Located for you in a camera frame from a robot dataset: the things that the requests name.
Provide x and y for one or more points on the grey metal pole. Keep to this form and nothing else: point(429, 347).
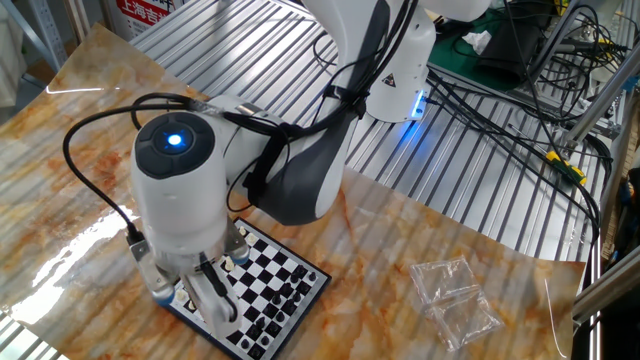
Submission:
point(562, 42)

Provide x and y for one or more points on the beige wooden slat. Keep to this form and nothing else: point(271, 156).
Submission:
point(77, 17)

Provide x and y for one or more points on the aluminium profile rail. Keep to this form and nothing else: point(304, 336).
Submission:
point(610, 287)

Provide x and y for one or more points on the black and white chessboard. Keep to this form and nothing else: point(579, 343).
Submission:
point(260, 295)

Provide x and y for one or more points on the crumpled white tissue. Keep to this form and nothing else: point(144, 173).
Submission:
point(477, 41)

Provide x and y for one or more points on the orange marble pattern mat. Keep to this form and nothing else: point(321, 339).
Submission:
point(50, 225)

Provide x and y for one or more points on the black chess pawn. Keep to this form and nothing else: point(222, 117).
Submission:
point(294, 279)
point(245, 344)
point(275, 299)
point(286, 289)
point(260, 322)
point(299, 271)

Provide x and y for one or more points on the black box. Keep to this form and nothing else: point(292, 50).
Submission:
point(515, 50)

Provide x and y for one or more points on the white box with red print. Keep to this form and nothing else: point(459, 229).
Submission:
point(145, 15)

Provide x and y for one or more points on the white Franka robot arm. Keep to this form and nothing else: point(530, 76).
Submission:
point(180, 210)

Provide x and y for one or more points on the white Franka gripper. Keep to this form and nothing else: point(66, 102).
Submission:
point(207, 307)

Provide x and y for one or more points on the black chess piece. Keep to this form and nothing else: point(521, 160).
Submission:
point(265, 340)
point(312, 276)
point(289, 306)
point(296, 296)
point(280, 316)
point(303, 287)
point(272, 328)
point(256, 351)

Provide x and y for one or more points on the white chess pawn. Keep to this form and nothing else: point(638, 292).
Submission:
point(229, 263)
point(190, 304)
point(251, 239)

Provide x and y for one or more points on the white chess piece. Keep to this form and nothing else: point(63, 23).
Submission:
point(180, 295)
point(242, 231)

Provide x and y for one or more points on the white plastic bag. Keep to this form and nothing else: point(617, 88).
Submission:
point(10, 60)

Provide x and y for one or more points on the aluminium profile post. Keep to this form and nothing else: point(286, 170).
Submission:
point(600, 100)

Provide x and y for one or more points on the grey steel shelf frame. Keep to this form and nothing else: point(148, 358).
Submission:
point(49, 30)

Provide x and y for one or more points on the clear plastic zip bag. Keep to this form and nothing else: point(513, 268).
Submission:
point(467, 322)
point(442, 277)

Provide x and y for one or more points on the aluminium table edge rail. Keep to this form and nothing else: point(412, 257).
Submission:
point(594, 320)

